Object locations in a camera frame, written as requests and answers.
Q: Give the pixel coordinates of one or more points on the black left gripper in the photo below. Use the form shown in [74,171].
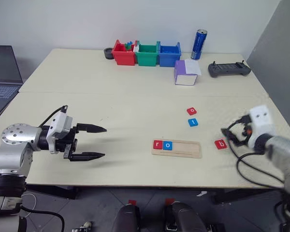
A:
[68,140]

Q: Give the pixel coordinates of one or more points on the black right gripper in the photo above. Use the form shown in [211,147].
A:
[246,135]

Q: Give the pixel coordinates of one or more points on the red letter b block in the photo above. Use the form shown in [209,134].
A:
[221,144]

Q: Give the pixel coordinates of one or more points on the blue letter tile i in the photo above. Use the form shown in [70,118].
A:
[192,122]

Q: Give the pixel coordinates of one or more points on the red letter o block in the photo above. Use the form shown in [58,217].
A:
[192,111]

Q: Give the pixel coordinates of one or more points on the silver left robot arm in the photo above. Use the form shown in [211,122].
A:
[13,139]

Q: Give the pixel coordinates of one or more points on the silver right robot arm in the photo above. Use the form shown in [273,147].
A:
[282,154]

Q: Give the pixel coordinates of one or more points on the wooden letter tray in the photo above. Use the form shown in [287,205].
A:
[186,149]

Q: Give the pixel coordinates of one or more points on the blue letter o block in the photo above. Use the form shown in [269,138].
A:
[168,145]

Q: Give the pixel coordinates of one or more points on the red letter r block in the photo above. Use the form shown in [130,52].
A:
[157,144]

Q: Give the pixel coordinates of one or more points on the black handheld controller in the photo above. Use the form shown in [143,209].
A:
[228,68]

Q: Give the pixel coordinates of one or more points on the white paper scrap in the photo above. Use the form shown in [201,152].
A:
[202,193]

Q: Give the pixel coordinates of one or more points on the red tag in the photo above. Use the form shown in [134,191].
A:
[132,202]
[169,201]

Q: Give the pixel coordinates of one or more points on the purple and white box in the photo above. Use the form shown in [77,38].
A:
[183,76]

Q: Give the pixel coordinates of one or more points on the white paper sheet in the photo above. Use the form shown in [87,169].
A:
[192,67]

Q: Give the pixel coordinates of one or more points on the dark rounded shape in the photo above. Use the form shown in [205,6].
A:
[126,218]
[184,217]

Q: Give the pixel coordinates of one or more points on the black round holder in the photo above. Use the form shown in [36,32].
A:
[108,54]

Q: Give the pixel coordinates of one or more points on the red plastic bin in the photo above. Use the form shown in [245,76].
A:
[124,56]

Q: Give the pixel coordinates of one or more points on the blue drink can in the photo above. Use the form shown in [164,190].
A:
[198,44]

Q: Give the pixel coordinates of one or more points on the blue plastic bin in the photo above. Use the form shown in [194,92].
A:
[169,58]

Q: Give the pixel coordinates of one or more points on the green plastic bin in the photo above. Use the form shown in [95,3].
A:
[147,58]

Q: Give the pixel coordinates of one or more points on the small coloured toy bricks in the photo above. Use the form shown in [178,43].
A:
[130,46]

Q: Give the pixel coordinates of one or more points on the grey laptop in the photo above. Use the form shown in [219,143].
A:
[2,79]

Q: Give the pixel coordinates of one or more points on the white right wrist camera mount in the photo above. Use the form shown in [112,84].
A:
[261,120]

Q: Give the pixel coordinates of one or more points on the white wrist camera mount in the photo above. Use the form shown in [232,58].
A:
[59,123]
[261,120]

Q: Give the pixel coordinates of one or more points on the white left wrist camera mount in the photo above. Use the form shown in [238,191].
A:
[59,123]

